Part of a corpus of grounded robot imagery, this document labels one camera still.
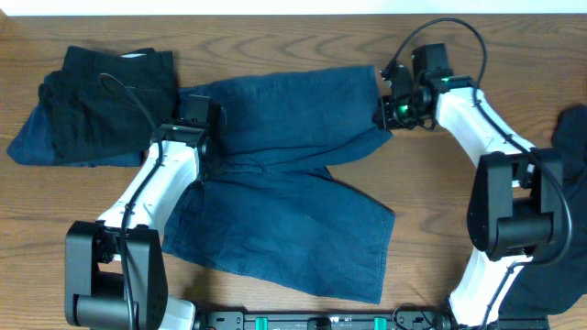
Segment blue denim shorts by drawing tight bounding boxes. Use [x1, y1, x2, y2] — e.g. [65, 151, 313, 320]
[163, 66, 394, 304]

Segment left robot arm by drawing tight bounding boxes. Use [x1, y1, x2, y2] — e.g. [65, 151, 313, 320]
[64, 121, 217, 329]

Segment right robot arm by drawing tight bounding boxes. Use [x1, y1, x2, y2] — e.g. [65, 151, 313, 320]
[379, 60, 572, 329]

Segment folded black shorts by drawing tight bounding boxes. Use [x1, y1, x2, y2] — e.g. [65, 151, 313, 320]
[39, 46, 178, 164]

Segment folded navy shorts underneath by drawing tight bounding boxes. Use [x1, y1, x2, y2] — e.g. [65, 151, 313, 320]
[7, 72, 146, 167]

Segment black garment at right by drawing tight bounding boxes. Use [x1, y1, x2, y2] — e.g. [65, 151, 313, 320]
[499, 104, 586, 318]

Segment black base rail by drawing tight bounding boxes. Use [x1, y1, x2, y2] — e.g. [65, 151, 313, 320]
[196, 311, 551, 330]

